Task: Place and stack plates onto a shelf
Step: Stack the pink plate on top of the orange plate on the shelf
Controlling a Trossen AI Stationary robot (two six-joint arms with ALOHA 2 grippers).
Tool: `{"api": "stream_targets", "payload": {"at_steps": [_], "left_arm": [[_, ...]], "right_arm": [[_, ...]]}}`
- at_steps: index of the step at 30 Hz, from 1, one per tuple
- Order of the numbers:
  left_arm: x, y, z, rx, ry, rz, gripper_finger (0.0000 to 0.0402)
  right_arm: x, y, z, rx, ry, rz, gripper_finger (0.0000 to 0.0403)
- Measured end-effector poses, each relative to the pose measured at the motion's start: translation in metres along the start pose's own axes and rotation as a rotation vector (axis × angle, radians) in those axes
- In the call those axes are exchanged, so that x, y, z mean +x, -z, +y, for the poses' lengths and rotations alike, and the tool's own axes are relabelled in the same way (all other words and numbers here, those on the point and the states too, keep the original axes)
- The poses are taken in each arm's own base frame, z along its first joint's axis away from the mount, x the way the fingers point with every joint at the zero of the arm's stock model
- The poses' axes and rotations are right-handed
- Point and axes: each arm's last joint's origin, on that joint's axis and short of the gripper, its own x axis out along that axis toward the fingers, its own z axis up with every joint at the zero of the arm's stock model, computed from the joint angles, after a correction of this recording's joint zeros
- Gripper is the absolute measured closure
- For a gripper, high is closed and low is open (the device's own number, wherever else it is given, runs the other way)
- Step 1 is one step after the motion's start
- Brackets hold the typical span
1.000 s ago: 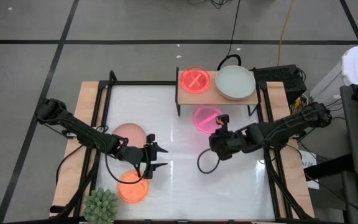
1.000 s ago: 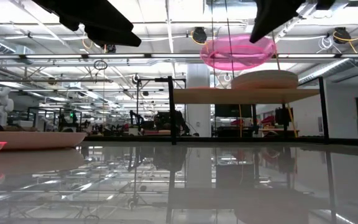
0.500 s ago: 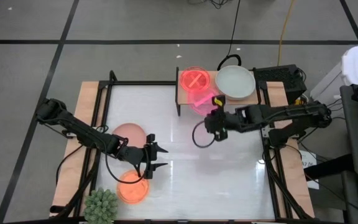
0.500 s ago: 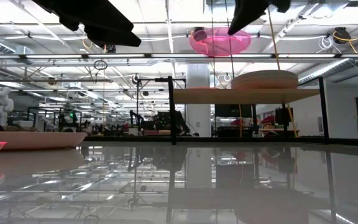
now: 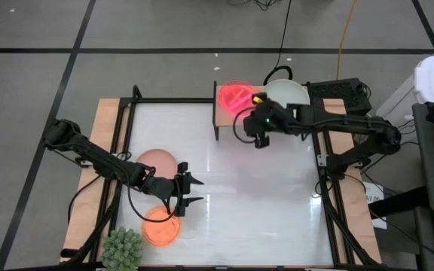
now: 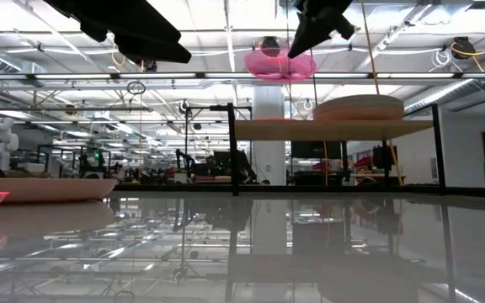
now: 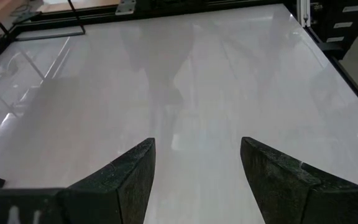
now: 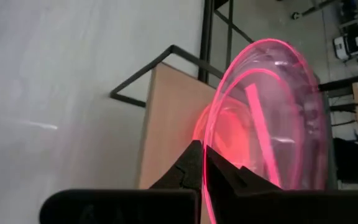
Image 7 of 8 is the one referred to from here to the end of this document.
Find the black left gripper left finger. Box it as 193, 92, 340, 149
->
0, 137, 157, 224

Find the silver corner bracket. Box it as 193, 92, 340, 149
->
114, 0, 137, 16

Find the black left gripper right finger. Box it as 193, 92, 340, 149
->
240, 136, 358, 224

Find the grey corner bracket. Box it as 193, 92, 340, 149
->
11, 11, 42, 26

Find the black drawer cabinet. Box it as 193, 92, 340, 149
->
309, 0, 358, 61

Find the silver aluminium post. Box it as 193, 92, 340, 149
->
296, 0, 311, 29

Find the wooden shelf black metal frame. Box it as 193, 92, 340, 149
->
0, 0, 86, 42

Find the black metal table frame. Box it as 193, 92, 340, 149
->
0, 0, 358, 123

